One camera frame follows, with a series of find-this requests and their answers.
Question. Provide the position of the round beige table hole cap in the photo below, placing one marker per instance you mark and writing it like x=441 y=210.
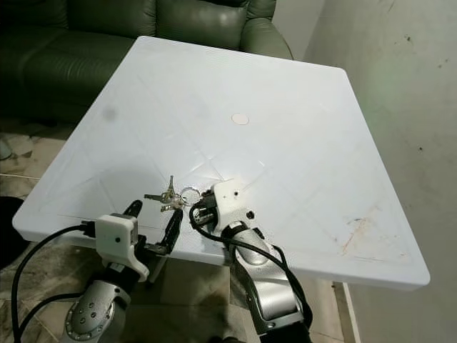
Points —
x=240 y=118

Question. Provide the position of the white plastic square table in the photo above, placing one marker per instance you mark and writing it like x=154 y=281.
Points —
x=257 y=86

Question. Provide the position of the black round disc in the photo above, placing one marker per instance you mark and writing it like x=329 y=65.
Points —
x=8 y=232

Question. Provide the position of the grey slanted pole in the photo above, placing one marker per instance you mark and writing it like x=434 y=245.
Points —
x=5 y=148

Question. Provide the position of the dark green leather sofa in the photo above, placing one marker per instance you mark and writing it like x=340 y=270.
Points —
x=71 y=57

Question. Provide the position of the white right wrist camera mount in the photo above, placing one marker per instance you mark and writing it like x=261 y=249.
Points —
x=232 y=196

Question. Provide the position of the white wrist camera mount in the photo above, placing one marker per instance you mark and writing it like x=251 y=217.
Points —
x=114 y=236
x=232 y=196

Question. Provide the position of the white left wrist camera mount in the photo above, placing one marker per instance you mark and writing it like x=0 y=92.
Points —
x=114 y=236

